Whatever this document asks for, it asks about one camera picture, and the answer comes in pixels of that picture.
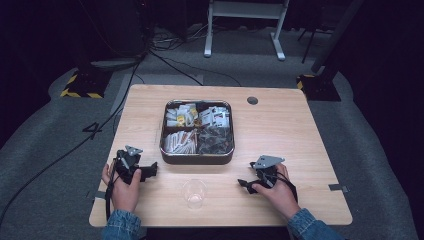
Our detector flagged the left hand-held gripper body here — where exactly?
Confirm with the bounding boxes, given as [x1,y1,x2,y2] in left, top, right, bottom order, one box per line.
[114,144,145,185]

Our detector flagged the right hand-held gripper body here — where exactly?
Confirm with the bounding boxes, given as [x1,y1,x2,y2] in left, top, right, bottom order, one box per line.
[249,154,286,189]

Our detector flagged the brown divided tray box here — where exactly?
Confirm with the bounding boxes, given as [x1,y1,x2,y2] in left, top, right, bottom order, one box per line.
[159,99,236,166]

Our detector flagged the clear plastic cup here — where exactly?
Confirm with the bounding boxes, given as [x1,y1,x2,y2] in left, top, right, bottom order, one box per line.
[181,178,208,210]

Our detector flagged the pile of white red packets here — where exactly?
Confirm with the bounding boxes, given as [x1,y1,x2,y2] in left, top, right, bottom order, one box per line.
[198,105,231,127]

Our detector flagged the person's right hand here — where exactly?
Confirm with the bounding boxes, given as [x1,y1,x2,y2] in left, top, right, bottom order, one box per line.
[253,162,302,222]

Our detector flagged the person's left hand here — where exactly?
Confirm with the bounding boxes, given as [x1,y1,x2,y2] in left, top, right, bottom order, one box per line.
[101,162,143,213]

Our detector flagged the pile of white orange sticks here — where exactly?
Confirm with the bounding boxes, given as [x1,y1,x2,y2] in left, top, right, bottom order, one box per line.
[163,129,198,155]

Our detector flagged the grey tape piece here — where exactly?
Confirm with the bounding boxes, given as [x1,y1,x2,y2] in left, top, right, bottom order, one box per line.
[328,183,350,194]
[86,190,107,201]

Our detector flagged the pile of white yellow packets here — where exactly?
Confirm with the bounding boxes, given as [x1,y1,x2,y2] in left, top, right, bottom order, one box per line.
[165,103,199,128]

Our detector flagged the black yellow striped stand base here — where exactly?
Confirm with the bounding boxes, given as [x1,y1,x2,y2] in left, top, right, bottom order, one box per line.
[296,73,342,102]
[59,67,113,100]

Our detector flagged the black tripod legs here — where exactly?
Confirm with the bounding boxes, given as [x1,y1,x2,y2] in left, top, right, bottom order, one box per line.
[297,26,335,65]

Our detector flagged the grey slanted pole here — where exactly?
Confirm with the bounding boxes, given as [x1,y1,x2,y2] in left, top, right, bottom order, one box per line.
[311,0,365,75]

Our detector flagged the left hand-held gripper cable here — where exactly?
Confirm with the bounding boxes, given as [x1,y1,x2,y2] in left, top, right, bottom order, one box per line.
[104,159,120,222]

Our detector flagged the long black floor cable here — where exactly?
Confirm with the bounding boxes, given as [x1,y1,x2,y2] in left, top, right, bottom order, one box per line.
[0,49,149,228]

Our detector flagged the thin black floor cable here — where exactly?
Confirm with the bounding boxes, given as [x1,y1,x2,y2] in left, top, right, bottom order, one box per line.
[149,49,243,88]

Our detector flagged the tangle of floor cables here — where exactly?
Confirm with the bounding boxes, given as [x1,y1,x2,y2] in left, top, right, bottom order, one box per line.
[146,22,214,53]

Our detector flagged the white metal desk frame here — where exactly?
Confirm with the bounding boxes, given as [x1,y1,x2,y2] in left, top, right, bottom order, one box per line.
[203,0,291,62]

